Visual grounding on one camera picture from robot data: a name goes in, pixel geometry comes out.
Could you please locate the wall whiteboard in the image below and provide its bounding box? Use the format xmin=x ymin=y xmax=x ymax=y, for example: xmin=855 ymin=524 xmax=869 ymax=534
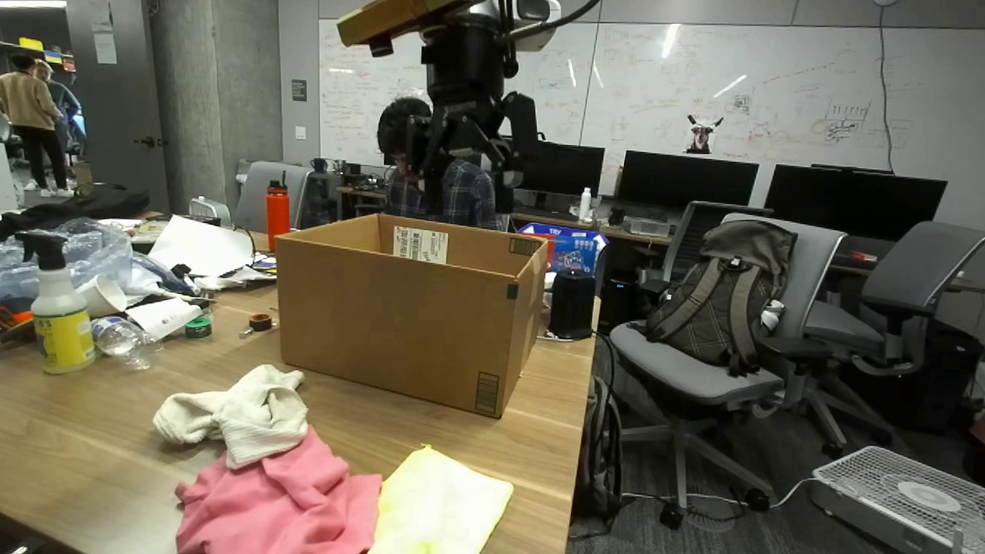
xmin=317 ymin=15 xmax=985 ymax=210

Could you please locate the white plastic floor device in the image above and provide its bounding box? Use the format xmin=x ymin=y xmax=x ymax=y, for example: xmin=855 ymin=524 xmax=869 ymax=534
xmin=809 ymin=444 xmax=985 ymax=554

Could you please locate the gray fabric office chair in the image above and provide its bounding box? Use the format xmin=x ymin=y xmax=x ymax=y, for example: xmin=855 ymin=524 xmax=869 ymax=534
xmin=231 ymin=158 xmax=313 ymax=235

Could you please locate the brown cardboard box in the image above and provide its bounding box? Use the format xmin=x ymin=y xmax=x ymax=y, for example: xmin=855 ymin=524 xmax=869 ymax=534
xmin=272 ymin=212 xmax=549 ymax=420

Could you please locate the standing person in tan top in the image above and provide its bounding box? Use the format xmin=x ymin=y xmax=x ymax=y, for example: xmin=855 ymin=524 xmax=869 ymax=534
xmin=0 ymin=44 xmax=77 ymax=197

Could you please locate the black office chair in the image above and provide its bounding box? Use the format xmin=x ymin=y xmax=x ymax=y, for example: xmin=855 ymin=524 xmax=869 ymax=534
xmin=659 ymin=197 xmax=773 ymax=290

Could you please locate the white cloth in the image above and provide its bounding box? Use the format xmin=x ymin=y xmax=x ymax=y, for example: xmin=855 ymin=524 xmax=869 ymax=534
xmin=150 ymin=364 xmax=313 ymax=474

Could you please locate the pile of papers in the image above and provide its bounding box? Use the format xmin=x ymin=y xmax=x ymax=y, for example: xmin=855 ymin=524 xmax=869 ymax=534
xmin=77 ymin=272 xmax=209 ymax=343

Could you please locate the black computer monitor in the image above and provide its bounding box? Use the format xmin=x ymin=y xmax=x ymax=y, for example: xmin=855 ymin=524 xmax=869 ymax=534
xmin=517 ymin=139 xmax=609 ymax=197
xmin=762 ymin=163 xmax=952 ymax=244
xmin=611 ymin=149 xmax=762 ymax=210

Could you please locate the spray bottle with yellow liquid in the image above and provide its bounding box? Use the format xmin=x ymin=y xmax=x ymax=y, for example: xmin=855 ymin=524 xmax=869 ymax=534
xmin=15 ymin=227 xmax=99 ymax=375

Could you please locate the black jacket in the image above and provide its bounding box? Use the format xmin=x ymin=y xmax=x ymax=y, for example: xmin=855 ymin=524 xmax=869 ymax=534
xmin=0 ymin=191 xmax=154 ymax=241

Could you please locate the light gray office chair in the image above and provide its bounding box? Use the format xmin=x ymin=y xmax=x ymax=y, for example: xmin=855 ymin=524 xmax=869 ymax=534
xmin=604 ymin=210 xmax=855 ymax=532

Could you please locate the small plush figure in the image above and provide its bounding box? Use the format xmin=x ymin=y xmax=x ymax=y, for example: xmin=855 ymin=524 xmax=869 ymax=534
xmin=682 ymin=110 xmax=727 ymax=158

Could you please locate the pink cloth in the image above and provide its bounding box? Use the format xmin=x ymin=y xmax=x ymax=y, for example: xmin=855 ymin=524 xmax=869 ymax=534
xmin=171 ymin=428 xmax=383 ymax=554

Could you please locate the black bin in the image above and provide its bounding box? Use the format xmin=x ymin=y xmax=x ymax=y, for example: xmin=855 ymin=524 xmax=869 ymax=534
xmin=546 ymin=272 xmax=600 ymax=340

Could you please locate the clear plastic bag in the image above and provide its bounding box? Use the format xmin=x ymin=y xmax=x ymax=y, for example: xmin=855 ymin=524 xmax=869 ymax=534
xmin=0 ymin=219 xmax=134 ymax=311

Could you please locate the red water bottle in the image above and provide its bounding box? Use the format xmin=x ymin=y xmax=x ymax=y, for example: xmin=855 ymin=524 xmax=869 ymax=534
xmin=262 ymin=177 xmax=294 ymax=255

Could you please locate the blue snack bag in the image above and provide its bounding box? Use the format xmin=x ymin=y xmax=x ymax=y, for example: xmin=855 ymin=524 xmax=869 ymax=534
xmin=521 ymin=222 xmax=609 ymax=281

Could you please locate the olive backpack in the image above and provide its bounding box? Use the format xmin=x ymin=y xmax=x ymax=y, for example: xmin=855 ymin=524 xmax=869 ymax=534
xmin=643 ymin=216 xmax=799 ymax=378

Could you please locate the white paper sheet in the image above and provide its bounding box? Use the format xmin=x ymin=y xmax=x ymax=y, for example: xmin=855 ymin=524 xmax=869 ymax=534
xmin=147 ymin=212 xmax=258 ymax=283

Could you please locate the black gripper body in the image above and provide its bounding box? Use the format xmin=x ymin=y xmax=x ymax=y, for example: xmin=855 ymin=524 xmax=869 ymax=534
xmin=414 ymin=15 xmax=521 ymax=142

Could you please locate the clear plastic bottle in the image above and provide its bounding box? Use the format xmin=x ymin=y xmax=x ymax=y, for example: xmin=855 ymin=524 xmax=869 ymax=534
xmin=89 ymin=315 xmax=159 ymax=372

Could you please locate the dark gray office chair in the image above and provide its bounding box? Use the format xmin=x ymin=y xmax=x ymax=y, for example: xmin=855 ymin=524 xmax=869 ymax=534
xmin=796 ymin=219 xmax=985 ymax=456

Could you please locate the bright yellow towel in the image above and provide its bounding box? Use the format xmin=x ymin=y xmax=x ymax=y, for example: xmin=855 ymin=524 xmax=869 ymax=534
xmin=370 ymin=444 xmax=517 ymax=554

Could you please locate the seated person in plaid shirt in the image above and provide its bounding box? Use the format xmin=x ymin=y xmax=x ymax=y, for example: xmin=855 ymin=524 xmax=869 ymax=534
xmin=376 ymin=96 xmax=508 ymax=230

